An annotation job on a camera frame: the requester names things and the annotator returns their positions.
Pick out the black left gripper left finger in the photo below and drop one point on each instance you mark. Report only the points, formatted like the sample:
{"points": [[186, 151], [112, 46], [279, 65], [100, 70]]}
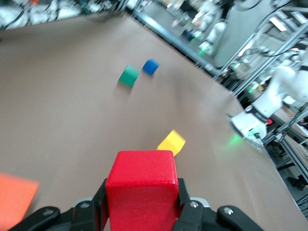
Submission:
{"points": [[79, 219]]}

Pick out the blue cube block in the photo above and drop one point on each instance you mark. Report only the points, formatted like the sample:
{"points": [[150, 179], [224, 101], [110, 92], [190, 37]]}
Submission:
{"points": [[150, 67]]}

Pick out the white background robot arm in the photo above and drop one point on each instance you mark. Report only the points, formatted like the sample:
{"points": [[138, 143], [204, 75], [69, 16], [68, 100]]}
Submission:
{"points": [[216, 33]]}

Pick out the green cube block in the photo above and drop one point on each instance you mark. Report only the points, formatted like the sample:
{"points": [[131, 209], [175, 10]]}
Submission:
{"points": [[128, 76]]}

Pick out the orange cube block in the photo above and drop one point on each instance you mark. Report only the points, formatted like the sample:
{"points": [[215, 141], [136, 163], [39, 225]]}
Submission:
{"points": [[14, 199]]}

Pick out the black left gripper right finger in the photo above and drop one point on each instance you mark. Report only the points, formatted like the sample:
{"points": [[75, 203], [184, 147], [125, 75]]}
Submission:
{"points": [[199, 219]]}

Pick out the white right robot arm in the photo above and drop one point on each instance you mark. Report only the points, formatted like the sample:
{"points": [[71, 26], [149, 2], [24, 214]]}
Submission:
{"points": [[267, 106]]}

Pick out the yellow cube block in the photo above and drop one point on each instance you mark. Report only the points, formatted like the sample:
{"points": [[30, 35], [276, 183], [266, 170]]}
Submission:
{"points": [[171, 142]]}

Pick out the red cube block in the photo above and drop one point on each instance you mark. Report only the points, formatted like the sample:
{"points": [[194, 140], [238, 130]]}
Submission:
{"points": [[142, 192]]}

